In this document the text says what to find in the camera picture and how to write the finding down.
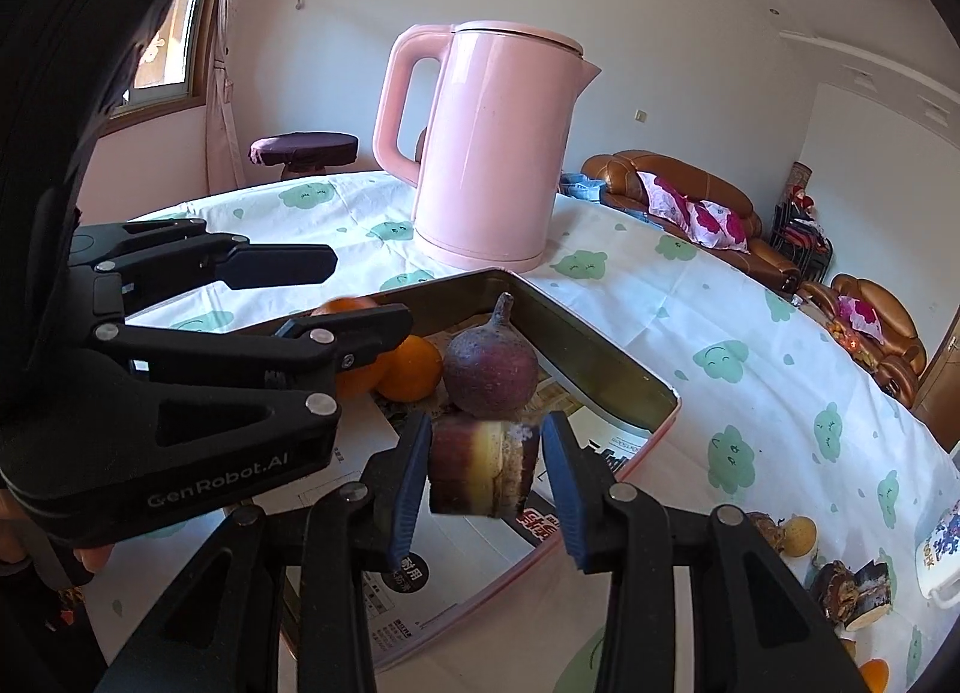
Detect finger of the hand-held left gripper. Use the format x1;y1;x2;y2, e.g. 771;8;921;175
71;219;338;323
90;303;415;454

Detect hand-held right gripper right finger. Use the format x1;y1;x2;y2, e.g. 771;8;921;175
540;410;875;693

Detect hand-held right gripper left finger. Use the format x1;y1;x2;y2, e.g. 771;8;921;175
94;410;434;693

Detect large orange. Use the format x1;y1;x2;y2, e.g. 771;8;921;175
309;297;395;398

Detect cut purple layered fruit piece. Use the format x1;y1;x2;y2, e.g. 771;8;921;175
429;414;542;520

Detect round purple fruit with stem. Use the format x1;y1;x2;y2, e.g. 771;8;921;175
442;292;539;418

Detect pink tin box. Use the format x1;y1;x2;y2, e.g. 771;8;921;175
285;268;683;671

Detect brown wrinkled fruit with stem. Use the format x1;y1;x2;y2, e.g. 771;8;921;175
746;511;787;551

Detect small yellow round fruit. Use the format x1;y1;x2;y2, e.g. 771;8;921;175
780;517;817;557

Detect person's left hand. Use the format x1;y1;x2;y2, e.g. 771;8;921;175
71;544;115;575

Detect stool with purple cushion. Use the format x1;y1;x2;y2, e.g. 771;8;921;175
250;132;359;182

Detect pink curtain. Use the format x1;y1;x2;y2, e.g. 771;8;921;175
206;0;260;188

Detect pink electric kettle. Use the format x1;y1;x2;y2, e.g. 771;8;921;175
373;20;602;272

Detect white tablecloth green cloud print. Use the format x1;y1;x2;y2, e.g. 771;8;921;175
75;172;960;693

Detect dark wrinkled fruit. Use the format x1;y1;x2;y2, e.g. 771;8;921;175
810;562;860;623

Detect brown leather sofa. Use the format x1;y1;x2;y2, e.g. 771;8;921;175
581;151;802;296

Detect dark fruit piece pale cut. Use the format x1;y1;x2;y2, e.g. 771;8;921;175
844;559;893;630

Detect pink floral pillow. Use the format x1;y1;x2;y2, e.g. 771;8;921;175
836;295;886;343
686;198;751;253
637;172;695;221

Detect stacked dark chairs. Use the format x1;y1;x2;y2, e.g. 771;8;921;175
771;202;833;281

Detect brown leather armchair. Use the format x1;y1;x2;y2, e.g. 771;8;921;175
799;274;927;409

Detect white mug with blue print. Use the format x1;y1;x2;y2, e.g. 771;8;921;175
913;505;960;608

